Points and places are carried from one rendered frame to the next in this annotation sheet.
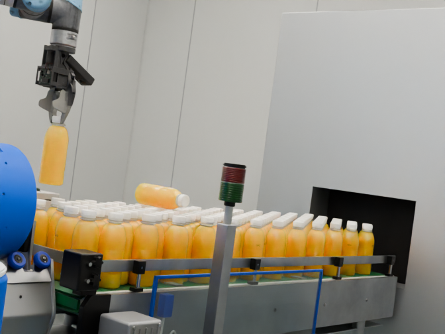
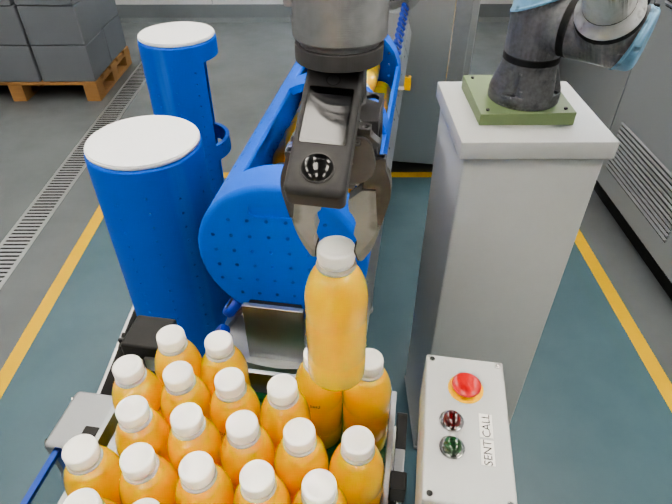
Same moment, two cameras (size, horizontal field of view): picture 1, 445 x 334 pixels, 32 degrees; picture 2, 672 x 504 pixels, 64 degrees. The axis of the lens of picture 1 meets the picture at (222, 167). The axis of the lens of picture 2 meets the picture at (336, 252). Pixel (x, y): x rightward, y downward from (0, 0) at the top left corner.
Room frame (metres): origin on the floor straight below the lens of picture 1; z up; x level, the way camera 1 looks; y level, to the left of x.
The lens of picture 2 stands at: (2.53, 0.26, 1.66)
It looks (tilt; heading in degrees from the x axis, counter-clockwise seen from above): 39 degrees down; 149
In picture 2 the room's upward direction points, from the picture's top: straight up
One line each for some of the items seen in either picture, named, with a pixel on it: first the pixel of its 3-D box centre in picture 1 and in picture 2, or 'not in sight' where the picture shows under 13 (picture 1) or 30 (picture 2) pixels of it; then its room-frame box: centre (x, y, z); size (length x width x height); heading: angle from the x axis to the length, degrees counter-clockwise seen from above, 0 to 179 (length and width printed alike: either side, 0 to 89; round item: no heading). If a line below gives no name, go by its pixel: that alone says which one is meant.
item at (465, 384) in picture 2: not in sight; (466, 385); (2.26, 0.61, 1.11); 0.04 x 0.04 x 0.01
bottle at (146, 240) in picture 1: (144, 252); (103, 492); (2.09, 0.18, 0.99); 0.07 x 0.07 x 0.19
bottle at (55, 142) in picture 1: (54, 153); (336, 319); (2.18, 0.48, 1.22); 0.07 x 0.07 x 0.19
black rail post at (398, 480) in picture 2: not in sight; (396, 494); (2.27, 0.52, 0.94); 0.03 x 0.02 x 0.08; 140
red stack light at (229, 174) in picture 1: (233, 175); not in sight; (2.02, -0.03, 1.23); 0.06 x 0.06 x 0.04
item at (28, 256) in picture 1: (17, 242); (276, 330); (1.95, 0.49, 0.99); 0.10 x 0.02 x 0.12; 50
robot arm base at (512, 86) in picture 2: not in sight; (527, 73); (1.77, 1.19, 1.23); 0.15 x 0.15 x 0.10
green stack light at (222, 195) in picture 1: (231, 191); not in sight; (2.02, -0.03, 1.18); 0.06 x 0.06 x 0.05
